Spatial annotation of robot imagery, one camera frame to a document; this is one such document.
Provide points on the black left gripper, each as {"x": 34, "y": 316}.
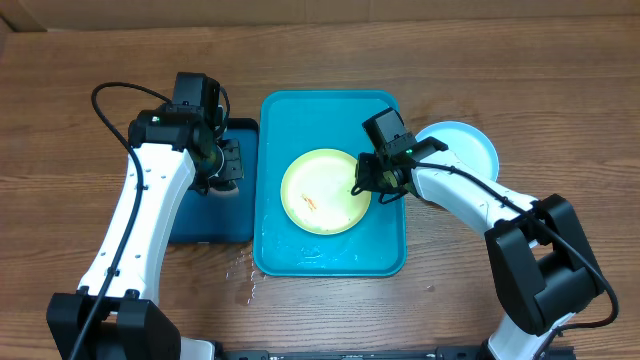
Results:
{"x": 233, "y": 151}

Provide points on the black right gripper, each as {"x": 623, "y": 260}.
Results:
{"x": 364, "y": 174}

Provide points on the yellow plate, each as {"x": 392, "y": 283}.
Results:
{"x": 316, "y": 192}

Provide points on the light blue plate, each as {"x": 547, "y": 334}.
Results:
{"x": 469, "y": 144}

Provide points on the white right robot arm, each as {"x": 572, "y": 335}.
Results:
{"x": 543, "y": 267}

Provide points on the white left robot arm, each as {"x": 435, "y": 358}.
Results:
{"x": 175, "y": 148}

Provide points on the black water tray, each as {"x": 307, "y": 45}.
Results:
{"x": 223, "y": 216}

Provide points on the blue serving tray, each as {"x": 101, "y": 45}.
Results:
{"x": 293, "y": 123}

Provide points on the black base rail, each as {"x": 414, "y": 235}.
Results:
{"x": 441, "y": 353}

